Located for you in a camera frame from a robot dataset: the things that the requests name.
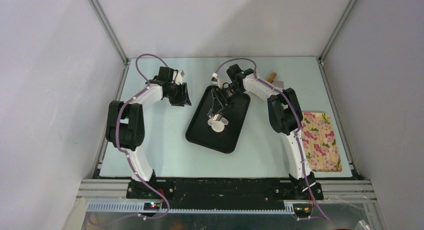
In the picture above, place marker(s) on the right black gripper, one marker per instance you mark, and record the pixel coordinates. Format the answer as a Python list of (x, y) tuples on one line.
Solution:
[(218, 105)]

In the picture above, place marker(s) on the white dough ball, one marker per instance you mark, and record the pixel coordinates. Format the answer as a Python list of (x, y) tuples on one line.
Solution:
[(218, 125)]

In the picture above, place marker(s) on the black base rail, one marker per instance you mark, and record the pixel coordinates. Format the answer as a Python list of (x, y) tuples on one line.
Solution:
[(228, 194)]

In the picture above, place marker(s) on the black baking tray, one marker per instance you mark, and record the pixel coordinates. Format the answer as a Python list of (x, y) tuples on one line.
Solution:
[(200, 133)]

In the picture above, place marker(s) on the aluminium frame with cable duct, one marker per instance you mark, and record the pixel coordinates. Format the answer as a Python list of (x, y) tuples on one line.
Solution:
[(110, 194)]

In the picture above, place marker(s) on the wooden dough roller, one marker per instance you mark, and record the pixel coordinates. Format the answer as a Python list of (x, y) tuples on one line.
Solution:
[(271, 78)]

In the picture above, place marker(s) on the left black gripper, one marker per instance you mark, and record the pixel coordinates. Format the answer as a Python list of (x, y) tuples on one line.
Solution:
[(183, 98)]

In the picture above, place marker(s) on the metal spatula with red handle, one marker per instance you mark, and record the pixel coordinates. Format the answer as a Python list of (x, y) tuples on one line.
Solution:
[(279, 84)]

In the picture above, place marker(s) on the floral cloth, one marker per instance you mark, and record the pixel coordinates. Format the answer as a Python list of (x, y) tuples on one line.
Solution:
[(320, 144)]

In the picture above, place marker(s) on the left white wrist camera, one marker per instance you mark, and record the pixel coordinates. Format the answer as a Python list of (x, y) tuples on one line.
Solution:
[(178, 77)]

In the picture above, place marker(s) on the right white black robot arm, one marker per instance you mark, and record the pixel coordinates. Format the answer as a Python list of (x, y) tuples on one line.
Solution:
[(284, 114)]

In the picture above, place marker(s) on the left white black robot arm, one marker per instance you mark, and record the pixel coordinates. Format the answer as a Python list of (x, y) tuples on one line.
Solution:
[(125, 126)]

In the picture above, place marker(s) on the small round metal cup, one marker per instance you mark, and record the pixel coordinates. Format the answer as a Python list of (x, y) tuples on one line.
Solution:
[(216, 118)]

